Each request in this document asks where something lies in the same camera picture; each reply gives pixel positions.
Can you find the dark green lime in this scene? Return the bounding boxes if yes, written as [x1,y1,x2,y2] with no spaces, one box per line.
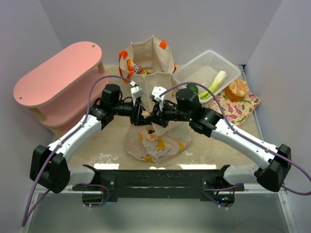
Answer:
[186,84,199,94]

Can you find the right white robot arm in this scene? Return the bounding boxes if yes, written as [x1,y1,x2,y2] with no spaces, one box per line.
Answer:
[150,86,291,192]

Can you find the canvas tote bag orange handles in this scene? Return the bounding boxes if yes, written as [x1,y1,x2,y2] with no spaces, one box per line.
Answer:
[119,36,176,112]

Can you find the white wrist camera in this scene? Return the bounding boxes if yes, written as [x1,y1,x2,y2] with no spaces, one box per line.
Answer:
[129,81,145,99]
[150,86,167,110]

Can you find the green celery stalks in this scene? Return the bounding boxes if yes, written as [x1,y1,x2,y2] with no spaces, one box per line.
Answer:
[198,70,227,100]

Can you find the white plastic basket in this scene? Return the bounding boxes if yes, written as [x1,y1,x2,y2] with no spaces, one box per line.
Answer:
[173,50,241,95]

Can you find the orange yellow snack bag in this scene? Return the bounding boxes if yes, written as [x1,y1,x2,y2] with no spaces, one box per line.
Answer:
[126,59,149,76]

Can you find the floral pattern tray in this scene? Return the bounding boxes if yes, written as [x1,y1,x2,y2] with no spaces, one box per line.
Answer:
[216,91,260,127]

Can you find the orange banana print plastic bag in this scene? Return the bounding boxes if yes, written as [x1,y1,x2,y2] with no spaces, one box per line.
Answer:
[124,122,191,162]

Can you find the pink three tier shelf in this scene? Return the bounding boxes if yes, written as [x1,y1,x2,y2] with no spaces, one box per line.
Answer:
[13,41,109,138]

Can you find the orange frosted muffin toy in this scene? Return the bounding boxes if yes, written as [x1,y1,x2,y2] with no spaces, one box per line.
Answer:
[225,79,249,102]

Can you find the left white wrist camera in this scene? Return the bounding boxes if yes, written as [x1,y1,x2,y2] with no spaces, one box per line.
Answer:
[129,81,145,99]

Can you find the black base mount frame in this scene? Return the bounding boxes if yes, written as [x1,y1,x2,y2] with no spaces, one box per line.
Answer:
[73,165,244,206]

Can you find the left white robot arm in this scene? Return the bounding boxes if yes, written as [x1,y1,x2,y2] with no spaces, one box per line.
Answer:
[30,84,144,194]

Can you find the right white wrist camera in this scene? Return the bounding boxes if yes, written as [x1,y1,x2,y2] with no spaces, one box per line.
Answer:
[150,86,167,110]

